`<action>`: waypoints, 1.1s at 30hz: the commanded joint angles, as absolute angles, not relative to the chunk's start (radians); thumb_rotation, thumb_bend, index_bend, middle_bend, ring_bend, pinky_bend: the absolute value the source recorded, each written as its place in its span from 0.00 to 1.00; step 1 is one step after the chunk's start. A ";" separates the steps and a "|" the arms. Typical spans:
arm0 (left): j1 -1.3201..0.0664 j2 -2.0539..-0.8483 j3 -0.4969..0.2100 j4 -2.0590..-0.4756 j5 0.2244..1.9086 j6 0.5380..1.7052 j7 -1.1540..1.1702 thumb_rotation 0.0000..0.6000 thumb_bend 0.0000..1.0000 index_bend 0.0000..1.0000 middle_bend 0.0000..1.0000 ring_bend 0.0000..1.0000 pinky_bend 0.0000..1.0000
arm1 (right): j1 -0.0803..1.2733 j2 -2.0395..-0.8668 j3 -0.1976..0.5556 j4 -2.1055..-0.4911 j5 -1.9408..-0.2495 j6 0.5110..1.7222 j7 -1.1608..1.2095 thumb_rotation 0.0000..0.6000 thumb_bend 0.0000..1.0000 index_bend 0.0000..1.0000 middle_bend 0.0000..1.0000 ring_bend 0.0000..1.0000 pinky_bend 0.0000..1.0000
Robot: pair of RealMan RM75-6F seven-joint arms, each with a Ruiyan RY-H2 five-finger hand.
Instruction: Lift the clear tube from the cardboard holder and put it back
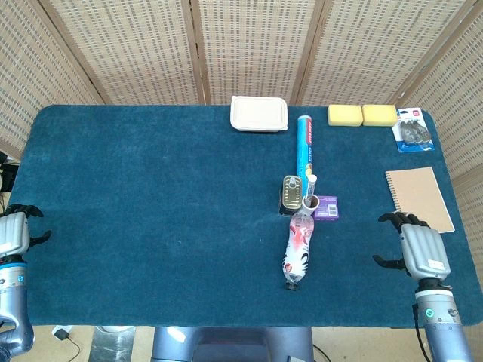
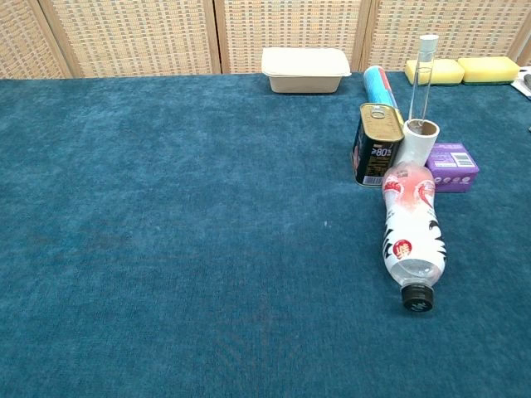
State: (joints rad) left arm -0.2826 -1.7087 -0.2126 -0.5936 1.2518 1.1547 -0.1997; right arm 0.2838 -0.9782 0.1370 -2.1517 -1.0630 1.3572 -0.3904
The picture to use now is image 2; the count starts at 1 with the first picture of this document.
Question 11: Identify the clear glass test tube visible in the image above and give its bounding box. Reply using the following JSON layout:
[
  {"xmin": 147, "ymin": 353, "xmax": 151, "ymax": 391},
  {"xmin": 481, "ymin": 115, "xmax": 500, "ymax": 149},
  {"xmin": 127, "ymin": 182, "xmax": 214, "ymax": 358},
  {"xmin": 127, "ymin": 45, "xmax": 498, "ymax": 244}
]
[{"xmin": 407, "ymin": 34, "xmax": 440, "ymax": 126}]

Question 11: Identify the teal table cloth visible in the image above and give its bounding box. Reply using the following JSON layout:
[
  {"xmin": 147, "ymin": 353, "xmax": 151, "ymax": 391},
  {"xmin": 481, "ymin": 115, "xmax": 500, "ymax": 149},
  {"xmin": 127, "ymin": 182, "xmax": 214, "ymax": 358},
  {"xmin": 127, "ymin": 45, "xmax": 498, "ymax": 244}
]
[{"xmin": 0, "ymin": 70, "xmax": 531, "ymax": 398}]

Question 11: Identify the gold black luncheon meat can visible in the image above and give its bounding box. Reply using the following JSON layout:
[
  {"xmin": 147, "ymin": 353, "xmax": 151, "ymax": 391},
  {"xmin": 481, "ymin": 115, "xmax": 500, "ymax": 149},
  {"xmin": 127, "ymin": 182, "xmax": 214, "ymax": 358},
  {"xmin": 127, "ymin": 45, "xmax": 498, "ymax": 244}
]
[{"xmin": 350, "ymin": 102, "xmax": 406, "ymax": 189}]

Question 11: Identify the beige lidded food container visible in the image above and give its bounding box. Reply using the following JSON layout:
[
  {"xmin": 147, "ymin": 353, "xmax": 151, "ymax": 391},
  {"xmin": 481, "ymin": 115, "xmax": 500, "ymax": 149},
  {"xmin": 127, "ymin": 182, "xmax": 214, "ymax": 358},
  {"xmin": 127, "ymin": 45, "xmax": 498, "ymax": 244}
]
[{"xmin": 261, "ymin": 46, "xmax": 353, "ymax": 95}]

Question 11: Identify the plastic bottle with black cap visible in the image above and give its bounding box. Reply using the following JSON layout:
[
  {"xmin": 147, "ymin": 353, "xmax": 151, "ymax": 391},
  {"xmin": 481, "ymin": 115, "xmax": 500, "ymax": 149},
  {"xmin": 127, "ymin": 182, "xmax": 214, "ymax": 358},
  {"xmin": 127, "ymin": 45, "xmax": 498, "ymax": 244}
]
[{"xmin": 381, "ymin": 162, "xmax": 449, "ymax": 314}]

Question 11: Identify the blue wrap roll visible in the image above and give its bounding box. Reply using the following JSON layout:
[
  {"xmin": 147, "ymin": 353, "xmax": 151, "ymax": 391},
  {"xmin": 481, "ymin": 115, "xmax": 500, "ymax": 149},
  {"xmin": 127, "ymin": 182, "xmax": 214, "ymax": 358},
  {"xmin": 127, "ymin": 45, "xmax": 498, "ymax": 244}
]
[{"xmin": 363, "ymin": 65, "xmax": 403, "ymax": 122}]

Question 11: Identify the purple cardboard box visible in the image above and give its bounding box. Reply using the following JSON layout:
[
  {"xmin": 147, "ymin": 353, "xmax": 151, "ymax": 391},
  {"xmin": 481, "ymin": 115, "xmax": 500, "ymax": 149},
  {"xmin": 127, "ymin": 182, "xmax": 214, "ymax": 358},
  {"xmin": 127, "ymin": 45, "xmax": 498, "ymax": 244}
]
[{"xmin": 424, "ymin": 143, "xmax": 481, "ymax": 195}]

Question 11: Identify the woven bamboo folding screen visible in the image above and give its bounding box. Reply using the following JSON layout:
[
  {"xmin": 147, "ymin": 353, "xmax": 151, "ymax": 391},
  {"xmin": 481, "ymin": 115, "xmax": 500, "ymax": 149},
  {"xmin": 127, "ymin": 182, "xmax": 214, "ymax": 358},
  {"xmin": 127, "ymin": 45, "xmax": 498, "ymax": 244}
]
[{"xmin": 0, "ymin": 0, "xmax": 531, "ymax": 80}]

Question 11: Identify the yellow sponge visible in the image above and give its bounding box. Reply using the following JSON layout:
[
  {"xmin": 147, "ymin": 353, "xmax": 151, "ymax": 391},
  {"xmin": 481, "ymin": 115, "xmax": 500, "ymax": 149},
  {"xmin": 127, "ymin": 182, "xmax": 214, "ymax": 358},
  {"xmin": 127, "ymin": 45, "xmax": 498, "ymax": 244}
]
[
  {"xmin": 404, "ymin": 58, "xmax": 466, "ymax": 88},
  {"xmin": 457, "ymin": 56, "xmax": 520, "ymax": 86}
]

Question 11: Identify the white object at edge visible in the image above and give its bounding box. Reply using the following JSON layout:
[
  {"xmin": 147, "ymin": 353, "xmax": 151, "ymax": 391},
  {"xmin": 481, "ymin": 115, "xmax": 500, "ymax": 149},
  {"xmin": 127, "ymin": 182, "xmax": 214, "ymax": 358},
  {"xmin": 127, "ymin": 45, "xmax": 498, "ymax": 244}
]
[{"xmin": 510, "ymin": 66, "xmax": 531, "ymax": 101}]

